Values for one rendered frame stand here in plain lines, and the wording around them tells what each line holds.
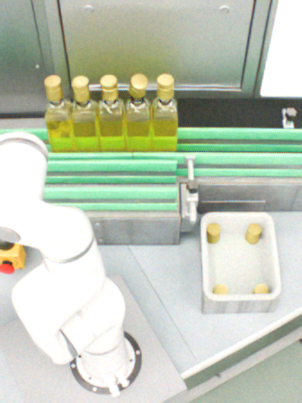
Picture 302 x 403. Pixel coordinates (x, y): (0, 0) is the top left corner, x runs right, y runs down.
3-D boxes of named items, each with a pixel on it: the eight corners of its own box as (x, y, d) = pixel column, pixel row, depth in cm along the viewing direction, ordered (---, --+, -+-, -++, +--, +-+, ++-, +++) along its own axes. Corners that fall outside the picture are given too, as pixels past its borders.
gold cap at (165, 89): (173, 88, 119) (173, 73, 116) (173, 100, 117) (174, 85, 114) (156, 88, 119) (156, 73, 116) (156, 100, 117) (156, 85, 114)
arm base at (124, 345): (150, 384, 116) (148, 359, 104) (95, 409, 113) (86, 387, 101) (120, 324, 125) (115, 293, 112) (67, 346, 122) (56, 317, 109)
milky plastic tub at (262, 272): (266, 229, 142) (272, 211, 135) (275, 312, 130) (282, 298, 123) (198, 230, 142) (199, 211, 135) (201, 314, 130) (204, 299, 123)
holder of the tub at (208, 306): (262, 212, 146) (268, 196, 139) (273, 312, 131) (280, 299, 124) (197, 212, 146) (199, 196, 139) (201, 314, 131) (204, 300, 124)
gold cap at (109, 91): (118, 88, 119) (117, 74, 116) (118, 101, 117) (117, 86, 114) (102, 89, 119) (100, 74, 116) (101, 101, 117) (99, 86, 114)
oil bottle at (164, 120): (174, 153, 140) (178, 92, 122) (175, 172, 137) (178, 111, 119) (152, 153, 140) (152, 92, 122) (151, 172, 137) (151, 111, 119)
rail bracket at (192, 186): (194, 176, 135) (198, 143, 125) (197, 238, 126) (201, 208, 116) (182, 175, 135) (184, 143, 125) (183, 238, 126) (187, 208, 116)
